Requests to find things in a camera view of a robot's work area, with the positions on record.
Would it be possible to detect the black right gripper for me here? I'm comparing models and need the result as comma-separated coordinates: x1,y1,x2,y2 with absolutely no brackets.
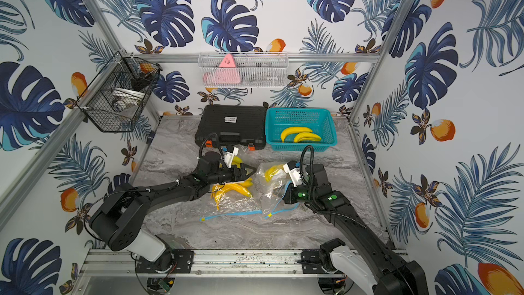
273,181,317,205

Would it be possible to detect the clear zip-top bag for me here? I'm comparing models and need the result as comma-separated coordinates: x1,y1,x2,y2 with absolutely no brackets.
255,162,298,219

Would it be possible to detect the yellow banana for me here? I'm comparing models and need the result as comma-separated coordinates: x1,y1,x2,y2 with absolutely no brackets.
281,126,312,142
293,132,322,143
264,165,287,182

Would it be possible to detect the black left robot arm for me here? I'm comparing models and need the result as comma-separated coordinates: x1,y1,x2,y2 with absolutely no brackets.
89,152,257,251

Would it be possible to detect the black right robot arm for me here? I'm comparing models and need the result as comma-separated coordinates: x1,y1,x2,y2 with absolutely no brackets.
282,161,428,294

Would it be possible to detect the clear bag with banana peel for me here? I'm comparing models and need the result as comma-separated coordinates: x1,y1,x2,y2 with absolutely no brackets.
200,183,262,221

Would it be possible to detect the black plastic tool case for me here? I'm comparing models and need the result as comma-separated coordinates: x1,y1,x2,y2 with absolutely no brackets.
195,105,267,150

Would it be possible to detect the teal plastic basket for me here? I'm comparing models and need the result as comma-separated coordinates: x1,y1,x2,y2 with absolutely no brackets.
266,107,338,152

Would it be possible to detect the pink triangular object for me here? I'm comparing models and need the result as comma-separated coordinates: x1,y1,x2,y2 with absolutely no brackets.
207,53,242,85

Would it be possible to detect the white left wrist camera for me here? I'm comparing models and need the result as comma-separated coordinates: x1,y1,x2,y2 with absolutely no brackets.
222,146,243,168

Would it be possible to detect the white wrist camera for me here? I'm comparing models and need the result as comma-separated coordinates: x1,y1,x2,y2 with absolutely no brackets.
222,146,243,168
282,161,303,187

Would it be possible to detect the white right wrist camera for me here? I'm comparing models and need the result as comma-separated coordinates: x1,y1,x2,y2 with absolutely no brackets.
282,161,303,187

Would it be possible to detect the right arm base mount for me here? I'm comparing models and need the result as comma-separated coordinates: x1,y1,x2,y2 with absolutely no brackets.
297,238,357,277

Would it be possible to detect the aluminium front rail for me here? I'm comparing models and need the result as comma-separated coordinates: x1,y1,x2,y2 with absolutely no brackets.
80,249,343,278

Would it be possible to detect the white wire shelf basket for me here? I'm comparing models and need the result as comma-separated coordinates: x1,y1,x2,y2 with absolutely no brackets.
198,52,289,88

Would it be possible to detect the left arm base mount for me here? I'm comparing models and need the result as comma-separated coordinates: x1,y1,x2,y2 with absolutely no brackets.
136,249,195,274

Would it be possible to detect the black wire basket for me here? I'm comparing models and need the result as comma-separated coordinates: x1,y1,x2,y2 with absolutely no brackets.
75,52,162,133

